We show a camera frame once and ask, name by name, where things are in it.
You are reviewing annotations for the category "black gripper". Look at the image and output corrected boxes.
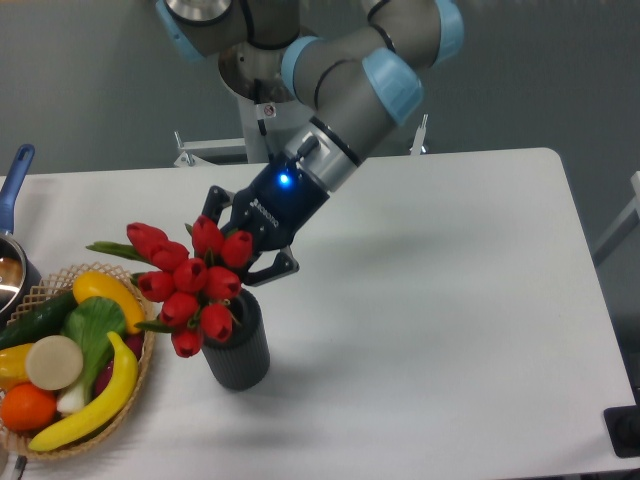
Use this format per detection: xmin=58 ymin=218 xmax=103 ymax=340
xmin=201 ymin=153 xmax=329 ymax=287

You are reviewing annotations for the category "red tulip bouquet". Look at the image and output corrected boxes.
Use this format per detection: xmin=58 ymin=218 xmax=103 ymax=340
xmin=87 ymin=215 xmax=254 ymax=358

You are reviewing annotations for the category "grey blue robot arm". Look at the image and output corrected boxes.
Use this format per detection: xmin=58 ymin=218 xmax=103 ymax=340
xmin=156 ymin=1 xmax=464 ymax=286

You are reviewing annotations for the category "dark grey ribbed vase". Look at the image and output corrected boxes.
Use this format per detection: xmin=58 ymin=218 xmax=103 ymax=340
xmin=202 ymin=290 xmax=271 ymax=391

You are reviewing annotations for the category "purple red vegetable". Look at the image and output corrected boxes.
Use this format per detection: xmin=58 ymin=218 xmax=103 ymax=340
xmin=93 ymin=334 xmax=144 ymax=398

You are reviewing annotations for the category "yellow squash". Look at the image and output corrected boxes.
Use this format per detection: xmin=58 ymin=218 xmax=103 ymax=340
xmin=72 ymin=270 xmax=146 ymax=335

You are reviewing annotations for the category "green bok choy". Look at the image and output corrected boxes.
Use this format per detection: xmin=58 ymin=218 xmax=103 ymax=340
xmin=57 ymin=296 xmax=126 ymax=416

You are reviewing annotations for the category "woven wicker basket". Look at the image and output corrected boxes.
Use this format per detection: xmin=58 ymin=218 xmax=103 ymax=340
xmin=1 ymin=263 xmax=155 ymax=461

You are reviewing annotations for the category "yellow banana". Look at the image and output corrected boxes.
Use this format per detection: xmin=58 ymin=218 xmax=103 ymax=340
xmin=28 ymin=331 xmax=138 ymax=452

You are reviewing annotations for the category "green cucumber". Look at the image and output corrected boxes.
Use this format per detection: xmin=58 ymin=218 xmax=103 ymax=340
xmin=1 ymin=291 xmax=78 ymax=349

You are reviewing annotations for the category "beige round disc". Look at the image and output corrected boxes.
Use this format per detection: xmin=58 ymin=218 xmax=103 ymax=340
xmin=25 ymin=335 xmax=84 ymax=391

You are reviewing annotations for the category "yellow bell pepper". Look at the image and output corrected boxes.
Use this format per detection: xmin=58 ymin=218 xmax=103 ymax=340
xmin=0 ymin=343 xmax=33 ymax=392

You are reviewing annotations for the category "orange fruit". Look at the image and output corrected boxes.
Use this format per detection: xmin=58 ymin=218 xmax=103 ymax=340
xmin=1 ymin=383 xmax=57 ymax=432

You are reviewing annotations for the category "white furniture piece at right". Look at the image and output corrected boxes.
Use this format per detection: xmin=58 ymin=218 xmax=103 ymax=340
xmin=592 ymin=172 xmax=639 ymax=268

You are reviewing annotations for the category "black device at table edge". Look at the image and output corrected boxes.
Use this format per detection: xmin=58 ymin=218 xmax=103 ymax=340
xmin=603 ymin=405 xmax=639 ymax=458

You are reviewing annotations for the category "white metal base frame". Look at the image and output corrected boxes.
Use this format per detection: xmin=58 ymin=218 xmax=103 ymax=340
xmin=173 ymin=113 xmax=429 ymax=168

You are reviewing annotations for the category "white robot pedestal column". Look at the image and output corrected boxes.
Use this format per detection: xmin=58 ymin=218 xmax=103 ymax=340
xmin=218 ymin=42 xmax=313 ymax=163

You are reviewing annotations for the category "blue handled saucepan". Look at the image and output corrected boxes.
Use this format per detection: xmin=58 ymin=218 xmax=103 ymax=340
xmin=1 ymin=144 xmax=41 ymax=329

